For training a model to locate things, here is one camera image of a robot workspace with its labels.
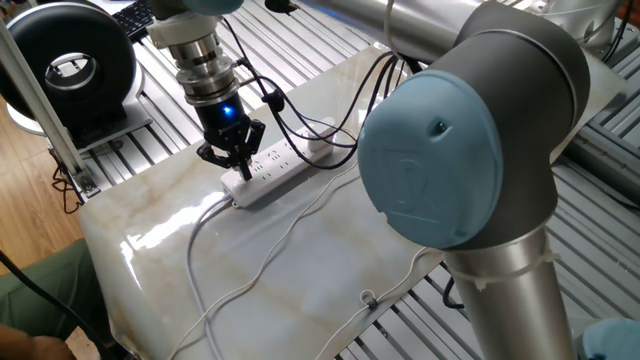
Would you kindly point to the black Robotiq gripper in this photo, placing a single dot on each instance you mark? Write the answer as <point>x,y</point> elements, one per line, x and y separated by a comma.
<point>225,125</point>

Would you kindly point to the white power strip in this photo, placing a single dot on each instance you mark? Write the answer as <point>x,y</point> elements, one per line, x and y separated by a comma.
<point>280,175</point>

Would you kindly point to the white power adapter plug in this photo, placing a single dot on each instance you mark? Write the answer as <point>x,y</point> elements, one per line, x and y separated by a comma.
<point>320,142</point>

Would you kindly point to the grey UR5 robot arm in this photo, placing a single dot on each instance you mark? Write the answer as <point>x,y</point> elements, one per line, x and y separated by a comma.
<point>475,150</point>

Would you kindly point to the person's right hand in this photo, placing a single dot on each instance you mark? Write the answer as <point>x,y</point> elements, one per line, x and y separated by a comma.
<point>30,347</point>

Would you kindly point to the marble pattern table mat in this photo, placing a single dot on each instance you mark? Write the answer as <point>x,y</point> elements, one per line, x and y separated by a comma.
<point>300,250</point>

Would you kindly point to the small black round object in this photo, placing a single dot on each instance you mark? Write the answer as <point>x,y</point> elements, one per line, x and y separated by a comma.
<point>280,5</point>

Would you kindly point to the black keyboard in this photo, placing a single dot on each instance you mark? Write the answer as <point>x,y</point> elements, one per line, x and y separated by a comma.
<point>135,17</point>

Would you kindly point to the green trousers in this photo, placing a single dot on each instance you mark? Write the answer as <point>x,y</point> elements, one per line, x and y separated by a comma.
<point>50,285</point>

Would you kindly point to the aluminium profile post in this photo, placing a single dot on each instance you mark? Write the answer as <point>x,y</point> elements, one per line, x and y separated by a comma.
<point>40,105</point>

